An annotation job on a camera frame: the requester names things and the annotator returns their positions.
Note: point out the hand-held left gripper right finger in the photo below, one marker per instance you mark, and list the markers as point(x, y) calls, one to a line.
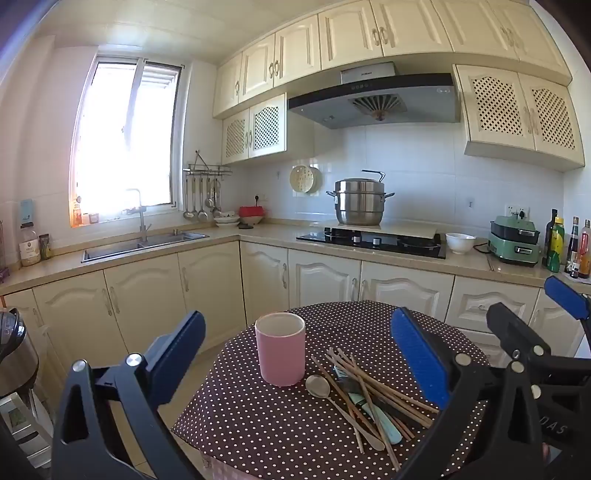
point(418, 357)

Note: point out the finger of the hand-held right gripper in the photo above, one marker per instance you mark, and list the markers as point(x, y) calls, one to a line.
point(517, 330)
point(565, 297)

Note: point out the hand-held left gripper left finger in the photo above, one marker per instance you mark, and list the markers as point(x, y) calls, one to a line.
point(182, 344)

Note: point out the group of wooden chopsticks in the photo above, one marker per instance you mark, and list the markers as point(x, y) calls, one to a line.
point(383, 392)

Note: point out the pink cup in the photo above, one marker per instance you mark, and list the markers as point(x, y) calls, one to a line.
point(279, 355)

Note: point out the metal spoon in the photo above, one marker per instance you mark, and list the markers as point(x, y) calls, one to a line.
point(317, 386)

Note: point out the person's right hand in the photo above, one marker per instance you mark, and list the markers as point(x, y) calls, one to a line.
point(545, 452)

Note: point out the red sauce bottle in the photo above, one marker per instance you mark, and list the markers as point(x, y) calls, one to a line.
point(585, 254)

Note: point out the dark sauce bottle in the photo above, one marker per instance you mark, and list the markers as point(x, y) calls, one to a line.
point(572, 249)

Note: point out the yellow-green bottle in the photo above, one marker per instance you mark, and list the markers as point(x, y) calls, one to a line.
point(556, 249)

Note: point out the dark green oil bottle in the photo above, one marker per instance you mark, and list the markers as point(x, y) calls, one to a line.
point(551, 230)

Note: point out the green electric cooker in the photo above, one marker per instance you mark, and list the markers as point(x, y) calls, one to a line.
point(515, 244)

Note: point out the white bowl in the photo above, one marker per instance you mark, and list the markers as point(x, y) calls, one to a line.
point(460, 244)

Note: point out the steel double sink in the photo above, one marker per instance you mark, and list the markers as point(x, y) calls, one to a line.
point(115, 251)

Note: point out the steel faucet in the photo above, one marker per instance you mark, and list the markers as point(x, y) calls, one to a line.
point(144, 226)

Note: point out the hanging metal ladle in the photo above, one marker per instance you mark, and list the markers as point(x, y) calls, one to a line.
point(216, 211)
point(203, 215)
point(187, 215)

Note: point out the beige board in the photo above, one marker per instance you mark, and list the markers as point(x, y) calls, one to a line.
point(406, 228)

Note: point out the black gas stove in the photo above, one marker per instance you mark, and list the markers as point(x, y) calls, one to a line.
point(341, 237)

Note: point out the hanging metal skimmer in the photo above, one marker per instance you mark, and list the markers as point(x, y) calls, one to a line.
point(210, 201)

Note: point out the small windowsill container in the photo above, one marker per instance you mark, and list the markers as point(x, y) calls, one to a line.
point(93, 218)

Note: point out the steel steamer pot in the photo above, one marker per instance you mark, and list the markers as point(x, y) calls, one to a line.
point(360, 203)

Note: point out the steel electric cooker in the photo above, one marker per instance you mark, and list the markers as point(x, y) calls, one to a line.
point(16, 355)

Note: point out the orange bottle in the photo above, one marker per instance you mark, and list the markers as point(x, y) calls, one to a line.
point(76, 214)

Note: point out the small dark jar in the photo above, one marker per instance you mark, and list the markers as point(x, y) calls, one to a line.
point(45, 248)

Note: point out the jar with beige contents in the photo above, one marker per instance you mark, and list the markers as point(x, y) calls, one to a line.
point(30, 249)

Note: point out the large cream lattice cabinet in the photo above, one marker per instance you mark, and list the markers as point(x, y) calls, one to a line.
point(521, 115)

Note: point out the round cream perforated plate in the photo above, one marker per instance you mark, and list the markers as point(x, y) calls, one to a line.
point(302, 180)

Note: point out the kitchen window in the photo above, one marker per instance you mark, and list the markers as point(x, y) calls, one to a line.
point(120, 138)

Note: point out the small cream lattice cabinet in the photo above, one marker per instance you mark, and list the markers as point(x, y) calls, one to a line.
point(254, 134)

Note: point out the black range hood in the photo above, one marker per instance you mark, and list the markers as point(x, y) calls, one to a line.
point(332, 108)

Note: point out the white wall outlet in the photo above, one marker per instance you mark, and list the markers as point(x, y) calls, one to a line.
point(517, 212)

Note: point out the wall outlet with black plug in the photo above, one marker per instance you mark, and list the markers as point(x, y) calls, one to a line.
point(258, 199)

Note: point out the wall utensil rack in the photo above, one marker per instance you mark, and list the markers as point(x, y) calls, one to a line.
point(207, 170)

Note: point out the blue wall holder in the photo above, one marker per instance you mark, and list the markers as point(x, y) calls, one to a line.
point(26, 211)

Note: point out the cream upper wall cabinets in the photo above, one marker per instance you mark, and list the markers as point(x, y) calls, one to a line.
point(351, 37)

